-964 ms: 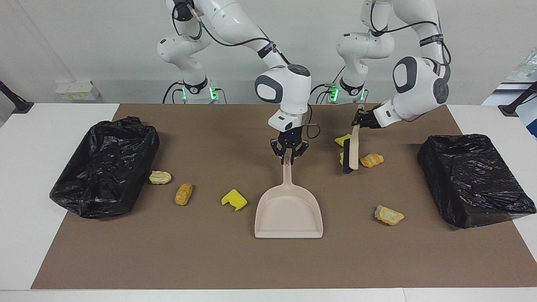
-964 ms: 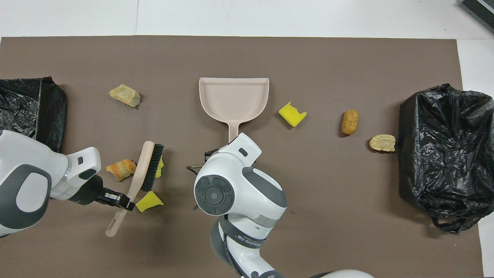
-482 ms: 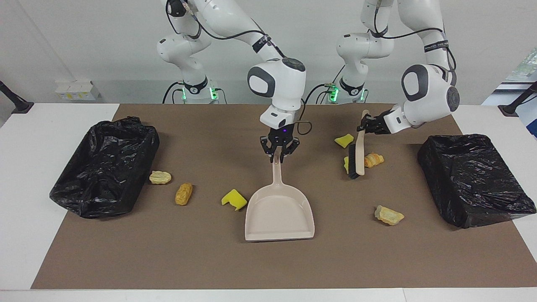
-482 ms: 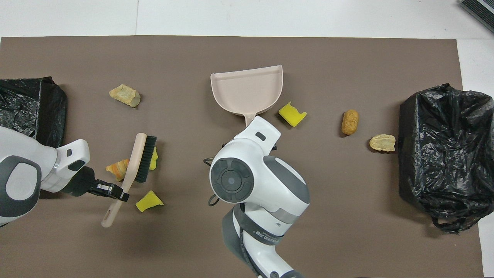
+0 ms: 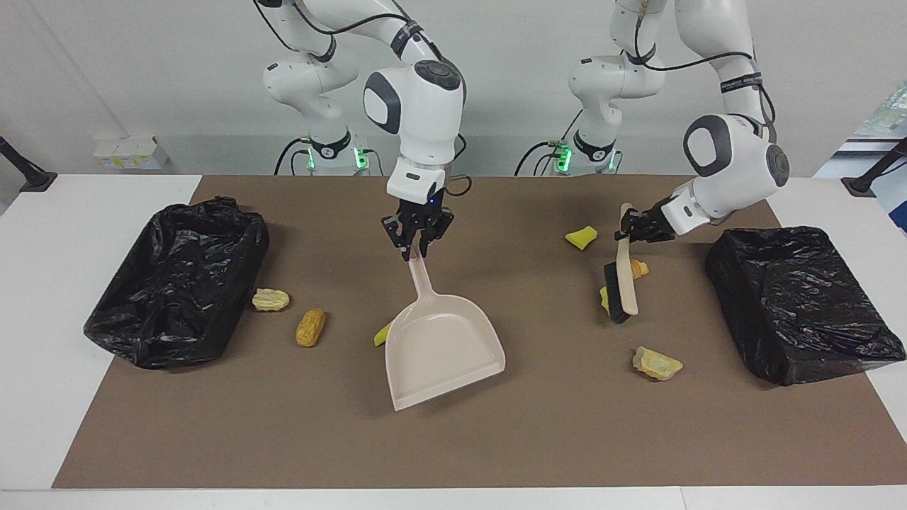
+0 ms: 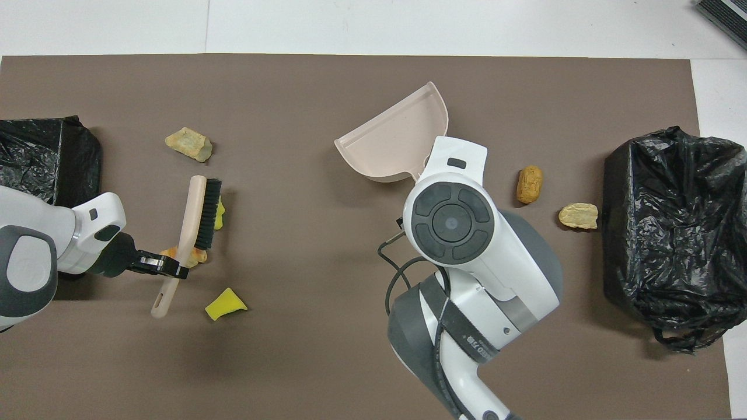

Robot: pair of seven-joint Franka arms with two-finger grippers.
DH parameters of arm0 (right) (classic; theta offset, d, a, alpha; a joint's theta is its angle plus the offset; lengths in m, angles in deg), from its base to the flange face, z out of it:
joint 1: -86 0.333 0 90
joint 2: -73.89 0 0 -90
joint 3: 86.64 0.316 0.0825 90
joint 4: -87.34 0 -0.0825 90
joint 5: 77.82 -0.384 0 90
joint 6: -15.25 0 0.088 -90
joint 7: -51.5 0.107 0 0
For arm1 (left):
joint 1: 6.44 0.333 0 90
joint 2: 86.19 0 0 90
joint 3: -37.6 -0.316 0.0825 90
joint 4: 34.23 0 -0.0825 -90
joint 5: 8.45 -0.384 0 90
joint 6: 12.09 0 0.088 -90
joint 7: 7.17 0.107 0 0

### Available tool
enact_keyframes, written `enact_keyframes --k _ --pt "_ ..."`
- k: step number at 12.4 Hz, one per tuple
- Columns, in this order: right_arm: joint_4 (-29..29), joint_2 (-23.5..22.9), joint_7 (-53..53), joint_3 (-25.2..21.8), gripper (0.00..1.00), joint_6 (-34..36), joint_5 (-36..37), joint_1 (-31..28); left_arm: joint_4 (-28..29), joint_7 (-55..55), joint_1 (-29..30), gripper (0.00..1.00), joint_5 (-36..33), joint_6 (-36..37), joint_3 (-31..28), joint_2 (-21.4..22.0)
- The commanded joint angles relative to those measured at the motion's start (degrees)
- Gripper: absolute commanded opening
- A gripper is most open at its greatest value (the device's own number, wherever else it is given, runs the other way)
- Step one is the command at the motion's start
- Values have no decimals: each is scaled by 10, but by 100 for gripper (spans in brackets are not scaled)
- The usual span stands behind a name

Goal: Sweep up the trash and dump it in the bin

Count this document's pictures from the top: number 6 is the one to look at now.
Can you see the yellow sponge block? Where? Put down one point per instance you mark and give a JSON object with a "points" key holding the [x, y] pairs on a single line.
{"points": [[220, 214]]}

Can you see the orange striped foam chunk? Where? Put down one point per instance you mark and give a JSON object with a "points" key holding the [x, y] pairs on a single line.
{"points": [[199, 255]]}

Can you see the black bag lined bin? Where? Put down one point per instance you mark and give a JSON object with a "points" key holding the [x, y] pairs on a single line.
{"points": [[35, 151], [671, 233]]}

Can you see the yellow sponge wedge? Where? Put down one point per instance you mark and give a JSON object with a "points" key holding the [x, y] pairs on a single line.
{"points": [[224, 304]]}

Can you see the dark grey ribbed device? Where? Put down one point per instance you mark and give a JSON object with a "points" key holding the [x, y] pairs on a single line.
{"points": [[726, 14]]}

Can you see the brown foam nugget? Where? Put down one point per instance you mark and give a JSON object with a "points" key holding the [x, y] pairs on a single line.
{"points": [[529, 184]]}

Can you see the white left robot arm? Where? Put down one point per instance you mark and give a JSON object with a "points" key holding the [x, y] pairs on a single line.
{"points": [[29, 245]]}

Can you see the brown table mat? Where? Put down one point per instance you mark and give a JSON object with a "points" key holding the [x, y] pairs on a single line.
{"points": [[292, 350]]}

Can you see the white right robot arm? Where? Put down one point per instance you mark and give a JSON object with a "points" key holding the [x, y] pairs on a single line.
{"points": [[467, 233]]}

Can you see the beige brush with black bristles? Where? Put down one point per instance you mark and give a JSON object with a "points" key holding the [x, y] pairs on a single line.
{"points": [[192, 216]]}

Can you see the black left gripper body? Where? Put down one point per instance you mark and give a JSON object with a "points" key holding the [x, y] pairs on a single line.
{"points": [[117, 256]]}

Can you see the cream foam piece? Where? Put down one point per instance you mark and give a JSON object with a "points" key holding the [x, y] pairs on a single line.
{"points": [[578, 216]]}

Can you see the pale tan foam chunk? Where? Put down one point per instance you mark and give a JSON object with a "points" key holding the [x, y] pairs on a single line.
{"points": [[188, 143]]}

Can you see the beige plastic dustpan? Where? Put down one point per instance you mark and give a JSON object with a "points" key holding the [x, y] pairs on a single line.
{"points": [[397, 140]]}

